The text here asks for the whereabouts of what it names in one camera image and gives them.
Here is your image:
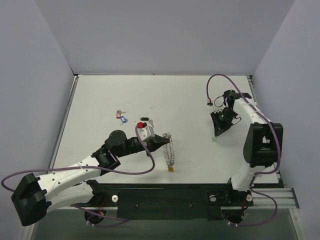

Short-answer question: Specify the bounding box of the round metal keyring disc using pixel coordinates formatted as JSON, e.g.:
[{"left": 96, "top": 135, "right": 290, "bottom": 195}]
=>
[{"left": 162, "top": 132, "right": 175, "bottom": 168}]

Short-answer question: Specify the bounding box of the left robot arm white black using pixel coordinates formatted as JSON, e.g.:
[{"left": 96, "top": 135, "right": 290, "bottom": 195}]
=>
[{"left": 11, "top": 126, "right": 171, "bottom": 227}]

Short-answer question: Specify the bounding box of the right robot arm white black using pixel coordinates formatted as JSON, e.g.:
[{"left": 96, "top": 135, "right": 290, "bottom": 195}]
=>
[{"left": 210, "top": 90, "right": 284, "bottom": 205}]

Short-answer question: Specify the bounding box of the silver key black tag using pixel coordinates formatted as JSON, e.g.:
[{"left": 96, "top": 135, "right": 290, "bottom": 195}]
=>
[{"left": 140, "top": 117, "right": 154, "bottom": 127}]

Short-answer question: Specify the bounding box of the blue tag key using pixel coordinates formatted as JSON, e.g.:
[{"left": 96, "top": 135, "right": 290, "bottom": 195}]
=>
[{"left": 120, "top": 116, "right": 128, "bottom": 126}]

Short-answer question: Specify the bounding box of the red tag key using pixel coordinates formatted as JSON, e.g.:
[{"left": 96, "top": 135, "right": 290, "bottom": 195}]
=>
[{"left": 116, "top": 109, "right": 126, "bottom": 119}]

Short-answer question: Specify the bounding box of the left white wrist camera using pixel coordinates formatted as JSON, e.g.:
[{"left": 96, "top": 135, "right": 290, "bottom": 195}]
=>
[{"left": 137, "top": 122, "right": 155, "bottom": 142}]

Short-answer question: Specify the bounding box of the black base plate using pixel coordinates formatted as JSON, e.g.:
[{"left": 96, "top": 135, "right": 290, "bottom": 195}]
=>
[{"left": 80, "top": 183, "right": 253, "bottom": 221}]

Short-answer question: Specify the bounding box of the aluminium frame rail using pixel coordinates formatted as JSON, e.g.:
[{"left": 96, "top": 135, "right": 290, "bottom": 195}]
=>
[{"left": 46, "top": 185, "right": 298, "bottom": 213}]

